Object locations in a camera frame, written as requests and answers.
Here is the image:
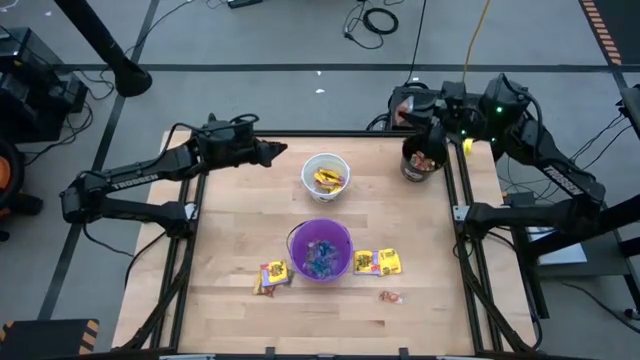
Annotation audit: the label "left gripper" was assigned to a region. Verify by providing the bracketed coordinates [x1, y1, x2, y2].
[222, 130, 290, 170]

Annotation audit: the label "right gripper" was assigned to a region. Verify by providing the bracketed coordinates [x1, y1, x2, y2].
[398, 82, 471, 163]

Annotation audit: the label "red gold Haribo bag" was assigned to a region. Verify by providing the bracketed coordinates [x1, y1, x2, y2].
[408, 151, 438, 173]

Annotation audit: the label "red white candy packet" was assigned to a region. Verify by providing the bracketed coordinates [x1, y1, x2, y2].
[395, 94, 418, 127]

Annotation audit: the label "black vampire face bucket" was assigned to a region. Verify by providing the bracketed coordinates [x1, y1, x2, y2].
[400, 132, 450, 183]

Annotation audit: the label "white ghost face bucket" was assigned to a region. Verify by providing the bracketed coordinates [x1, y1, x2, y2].
[300, 152, 352, 204]

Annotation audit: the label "purple jack-o-lantern bucket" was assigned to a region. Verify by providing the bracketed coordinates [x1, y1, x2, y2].
[285, 217, 355, 285]

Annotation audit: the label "white labelled box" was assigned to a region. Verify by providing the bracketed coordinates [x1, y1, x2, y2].
[524, 225, 589, 267]

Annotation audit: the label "black pole stand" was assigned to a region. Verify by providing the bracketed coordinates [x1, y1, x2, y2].
[52, 0, 154, 99]

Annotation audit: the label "black metal stand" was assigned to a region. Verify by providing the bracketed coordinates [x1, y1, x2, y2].
[508, 192, 640, 321]

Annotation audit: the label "black hazard striped mat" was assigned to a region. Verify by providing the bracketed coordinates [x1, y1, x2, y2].
[578, 0, 640, 67]
[0, 318, 101, 360]

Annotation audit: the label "black equipment cart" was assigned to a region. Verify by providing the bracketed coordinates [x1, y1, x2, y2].
[0, 27, 90, 145]

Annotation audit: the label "orange black machine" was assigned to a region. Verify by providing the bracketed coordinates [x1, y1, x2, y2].
[0, 138, 44, 243]

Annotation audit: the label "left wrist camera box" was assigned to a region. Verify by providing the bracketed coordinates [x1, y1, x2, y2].
[214, 118, 257, 146]

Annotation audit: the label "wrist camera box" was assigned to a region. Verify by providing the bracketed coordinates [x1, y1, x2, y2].
[439, 79, 469, 109]
[214, 118, 257, 146]

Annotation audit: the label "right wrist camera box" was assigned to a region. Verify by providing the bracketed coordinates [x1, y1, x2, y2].
[439, 79, 469, 109]

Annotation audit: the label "black table frame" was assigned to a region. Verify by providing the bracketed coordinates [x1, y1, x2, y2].
[119, 112, 544, 360]

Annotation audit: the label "black hanging cable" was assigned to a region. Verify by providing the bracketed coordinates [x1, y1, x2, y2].
[403, 0, 429, 86]

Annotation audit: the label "yellow hanging cable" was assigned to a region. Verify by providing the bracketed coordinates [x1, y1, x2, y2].
[458, 0, 494, 94]

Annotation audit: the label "coiled black cable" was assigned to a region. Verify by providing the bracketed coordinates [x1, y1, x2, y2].
[342, 0, 400, 51]

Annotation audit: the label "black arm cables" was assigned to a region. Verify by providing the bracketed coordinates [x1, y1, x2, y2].
[556, 113, 635, 182]

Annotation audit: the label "orange gummy ring pop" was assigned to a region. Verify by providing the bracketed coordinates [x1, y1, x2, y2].
[377, 290, 406, 306]

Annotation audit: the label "thin black floor cable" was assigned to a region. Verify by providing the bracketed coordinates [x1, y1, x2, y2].
[122, 0, 195, 56]

